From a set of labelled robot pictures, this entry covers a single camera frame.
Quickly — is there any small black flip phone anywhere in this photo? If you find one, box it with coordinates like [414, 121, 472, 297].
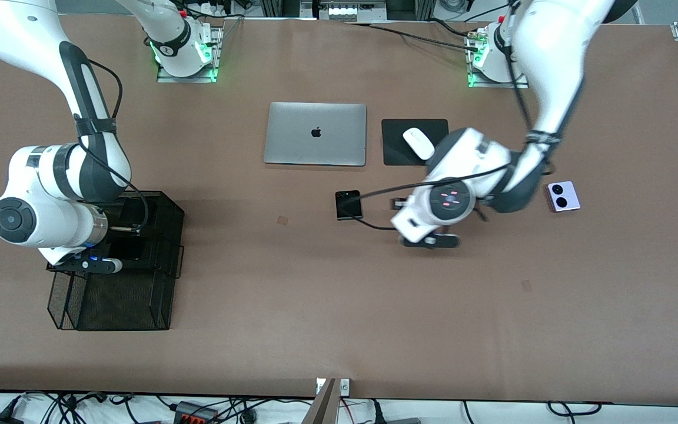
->
[335, 190, 364, 222]

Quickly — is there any lilac flip phone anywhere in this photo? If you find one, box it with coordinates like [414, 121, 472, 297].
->
[546, 181, 581, 213]

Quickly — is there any black mouse pad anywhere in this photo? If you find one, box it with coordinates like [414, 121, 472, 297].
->
[381, 118, 450, 167]

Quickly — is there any white computer mouse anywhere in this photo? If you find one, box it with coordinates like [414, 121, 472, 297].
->
[403, 127, 436, 161]

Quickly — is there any black mesh two-tier tray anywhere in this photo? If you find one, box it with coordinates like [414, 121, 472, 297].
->
[46, 191, 185, 332]

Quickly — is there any silver closed laptop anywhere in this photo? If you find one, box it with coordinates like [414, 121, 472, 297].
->
[264, 102, 368, 167]

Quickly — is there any metal control box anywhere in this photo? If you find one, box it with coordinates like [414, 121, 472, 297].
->
[301, 0, 388, 23]

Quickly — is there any black orange power strip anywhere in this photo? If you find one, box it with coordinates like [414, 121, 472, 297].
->
[174, 402, 220, 424]

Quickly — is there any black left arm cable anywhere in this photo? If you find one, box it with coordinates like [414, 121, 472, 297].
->
[351, 165, 517, 231]

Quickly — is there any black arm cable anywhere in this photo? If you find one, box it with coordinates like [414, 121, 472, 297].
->
[351, 165, 517, 231]
[77, 58, 150, 231]

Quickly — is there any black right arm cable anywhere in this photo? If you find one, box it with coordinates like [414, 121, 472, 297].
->
[77, 58, 150, 231]

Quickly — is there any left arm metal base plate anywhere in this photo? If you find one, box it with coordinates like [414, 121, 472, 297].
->
[467, 29, 530, 90]

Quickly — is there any black cable on table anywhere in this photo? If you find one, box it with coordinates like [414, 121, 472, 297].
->
[345, 21, 481, 54]

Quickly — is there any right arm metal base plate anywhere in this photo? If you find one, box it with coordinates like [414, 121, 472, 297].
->
[157, 26, 223, 84]

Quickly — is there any brown wooden post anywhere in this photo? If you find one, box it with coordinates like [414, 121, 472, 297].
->
[303, 379, 338, 424]

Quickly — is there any black looped floor cable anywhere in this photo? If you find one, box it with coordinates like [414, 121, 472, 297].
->
[547, 402, 602, 416]

